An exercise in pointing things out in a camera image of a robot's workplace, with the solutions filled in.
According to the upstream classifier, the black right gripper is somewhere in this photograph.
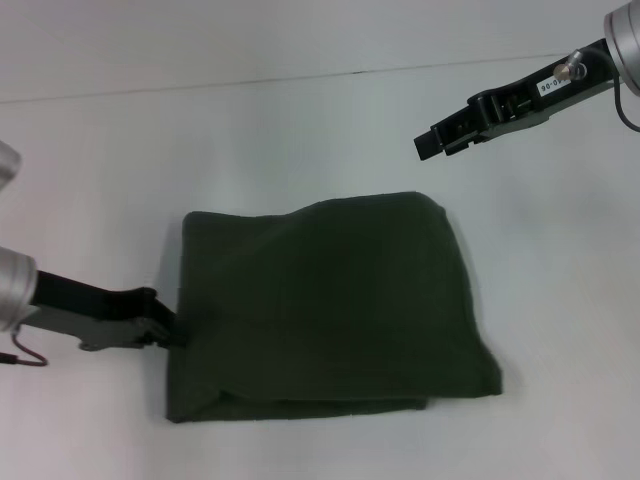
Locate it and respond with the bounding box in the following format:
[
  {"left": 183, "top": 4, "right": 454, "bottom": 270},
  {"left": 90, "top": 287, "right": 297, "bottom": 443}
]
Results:
[{"left": 413, "top": 37, "right": 619, "bottom": 162}]

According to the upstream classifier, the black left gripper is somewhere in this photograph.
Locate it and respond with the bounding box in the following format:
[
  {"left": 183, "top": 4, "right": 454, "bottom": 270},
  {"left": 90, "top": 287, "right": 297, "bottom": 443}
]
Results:
[{"left": 19, "top": 269, "right": 192, "bottom": 354}]

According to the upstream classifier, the dark green FREE t-shirt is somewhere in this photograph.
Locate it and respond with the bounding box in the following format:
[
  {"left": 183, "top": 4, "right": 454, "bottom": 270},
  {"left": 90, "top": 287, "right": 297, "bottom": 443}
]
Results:
[{"left": 164, "top": 189, "right": 504, "bottom": 425}]

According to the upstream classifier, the silver knurled metal connector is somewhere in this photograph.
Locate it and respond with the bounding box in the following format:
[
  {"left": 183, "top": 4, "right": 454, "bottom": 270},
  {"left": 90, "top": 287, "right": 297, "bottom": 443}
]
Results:
[{"left": 553, "top": 47, "right": 589, "bottom": 82}]

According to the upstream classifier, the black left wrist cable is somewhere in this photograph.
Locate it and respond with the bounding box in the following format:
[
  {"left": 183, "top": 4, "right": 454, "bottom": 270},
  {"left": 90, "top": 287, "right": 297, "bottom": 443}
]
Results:
[{"left": 0, "top": 327, "right": 50, "bottom": 369}]

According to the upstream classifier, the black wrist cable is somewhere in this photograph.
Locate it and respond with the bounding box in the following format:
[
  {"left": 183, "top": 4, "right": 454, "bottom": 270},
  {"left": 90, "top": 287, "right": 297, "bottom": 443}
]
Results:
[
  {"left": 579, "top": 39, "right": 640, "bottom": 134},
  {"left": 0, "top": 327, "right": 50, "bottom": 369}
]

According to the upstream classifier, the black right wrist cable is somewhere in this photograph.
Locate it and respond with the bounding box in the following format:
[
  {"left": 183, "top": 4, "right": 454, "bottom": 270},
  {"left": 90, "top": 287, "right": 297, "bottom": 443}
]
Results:
[{"left": 579, "top": 39, "right": 640, "bottom": 134}]

